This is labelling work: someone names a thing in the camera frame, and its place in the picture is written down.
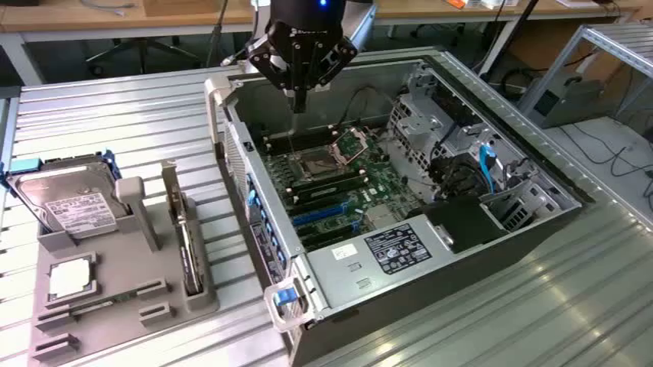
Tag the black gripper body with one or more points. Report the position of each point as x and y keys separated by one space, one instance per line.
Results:
x=306 y=19

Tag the black graphics card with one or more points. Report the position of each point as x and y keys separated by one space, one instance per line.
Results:
x=188 y=244

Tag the brown cardboard box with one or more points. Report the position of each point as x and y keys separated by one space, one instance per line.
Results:
x=178 y=7

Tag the metal socket cover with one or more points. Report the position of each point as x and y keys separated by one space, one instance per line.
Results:
x=351 y=145

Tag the silver disk bay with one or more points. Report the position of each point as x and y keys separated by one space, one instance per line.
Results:
x=413 y=134

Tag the black office chair base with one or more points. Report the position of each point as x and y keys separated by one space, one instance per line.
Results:
x=143 y=49

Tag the CPU socket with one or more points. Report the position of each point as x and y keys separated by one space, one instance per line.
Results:
x=317 y=164

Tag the orange and white box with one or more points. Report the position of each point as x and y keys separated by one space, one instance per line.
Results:
x=460 y=4

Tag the green motherboard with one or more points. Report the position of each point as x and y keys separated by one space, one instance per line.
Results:
x=377 y=179

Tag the long wooden desk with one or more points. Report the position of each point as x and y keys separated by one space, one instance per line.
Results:
x=102 y=21

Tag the black stand pole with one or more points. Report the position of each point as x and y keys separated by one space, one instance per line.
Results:
x=510 y=36

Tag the black RAM stick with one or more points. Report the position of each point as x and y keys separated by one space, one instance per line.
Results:
x=326 y=192

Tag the blue expansion slot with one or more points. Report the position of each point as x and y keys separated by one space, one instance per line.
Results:
x=318 y=215

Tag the hard disk drive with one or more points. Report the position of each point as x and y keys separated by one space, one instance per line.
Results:
x=110 y=164

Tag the blue slot retainer strip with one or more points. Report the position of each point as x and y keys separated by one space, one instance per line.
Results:
x=265 y=225

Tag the black expansion slot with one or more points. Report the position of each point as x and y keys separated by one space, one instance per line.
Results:
x=326 y=235

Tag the grey computer tower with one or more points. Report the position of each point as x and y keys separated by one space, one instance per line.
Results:
x=572 y=99

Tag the black fan shroud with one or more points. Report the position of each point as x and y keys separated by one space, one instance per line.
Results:
x=464 y=225

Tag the silver hard disk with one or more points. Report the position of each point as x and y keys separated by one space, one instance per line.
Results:
x=66 y=191

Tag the grey power supply unit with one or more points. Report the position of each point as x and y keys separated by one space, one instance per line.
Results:
x=347 y=275

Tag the blue case latch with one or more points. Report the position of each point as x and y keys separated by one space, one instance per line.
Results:
x=285 y=297

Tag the grey parts rack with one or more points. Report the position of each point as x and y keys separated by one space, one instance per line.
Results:
x=122 y=283

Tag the open grey PC case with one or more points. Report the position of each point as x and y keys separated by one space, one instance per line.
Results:
x=536 y=260

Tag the silver CPU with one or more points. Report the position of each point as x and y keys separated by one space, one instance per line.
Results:
x=71 y=277

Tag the green RAM stick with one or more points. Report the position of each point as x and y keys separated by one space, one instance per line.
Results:
x=96 y=304

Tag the wooden desk with white frame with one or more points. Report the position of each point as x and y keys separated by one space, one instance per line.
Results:
x=433 y=13

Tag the silver vented bracket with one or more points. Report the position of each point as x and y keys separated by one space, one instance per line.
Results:
x=516 y=214

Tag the aluminium frame rack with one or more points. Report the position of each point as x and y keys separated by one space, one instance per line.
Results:
x=612 y=38

